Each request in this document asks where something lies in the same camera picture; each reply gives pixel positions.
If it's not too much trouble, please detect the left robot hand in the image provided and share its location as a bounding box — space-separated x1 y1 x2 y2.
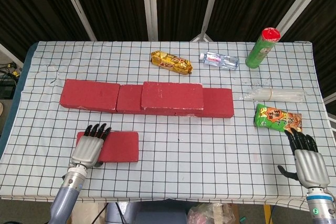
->
70 123 112 169

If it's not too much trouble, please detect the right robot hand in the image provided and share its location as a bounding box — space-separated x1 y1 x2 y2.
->
277 128 331 189

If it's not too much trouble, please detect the red brick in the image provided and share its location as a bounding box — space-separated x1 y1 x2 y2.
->
175 88 235 119
116 84 176 116
59 79 121 111
76 131 139 164
141 81 204 111

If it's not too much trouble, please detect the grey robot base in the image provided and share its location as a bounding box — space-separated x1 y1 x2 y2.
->
104 199 188 224

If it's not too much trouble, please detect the green snack bag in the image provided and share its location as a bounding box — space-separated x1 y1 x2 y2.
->
254 103 302 133

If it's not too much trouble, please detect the clear plastic straw bundle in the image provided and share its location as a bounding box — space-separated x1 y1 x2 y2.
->
243 89 307 103

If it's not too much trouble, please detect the black equipment box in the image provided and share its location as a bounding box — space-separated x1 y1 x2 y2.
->
0 76 17 99

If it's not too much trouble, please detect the white black grid tablecloth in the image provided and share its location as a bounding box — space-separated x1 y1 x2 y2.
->
0 40 336 206

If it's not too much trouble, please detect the clear plastic bag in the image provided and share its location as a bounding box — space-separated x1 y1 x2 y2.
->
187 202 237 224

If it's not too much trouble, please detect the gold biscuit packet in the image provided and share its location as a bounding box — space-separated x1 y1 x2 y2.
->
150 50 193 75

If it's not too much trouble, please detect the green chips can red lid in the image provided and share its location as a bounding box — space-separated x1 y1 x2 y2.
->
245 27 281 69

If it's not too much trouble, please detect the clear plastic water bottle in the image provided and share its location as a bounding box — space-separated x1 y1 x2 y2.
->
199 51 240 70

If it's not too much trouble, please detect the white metal frame pole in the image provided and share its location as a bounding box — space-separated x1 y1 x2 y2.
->
141 0 159 41
275 0 325 41
190 0 224 42
57 0 98 41

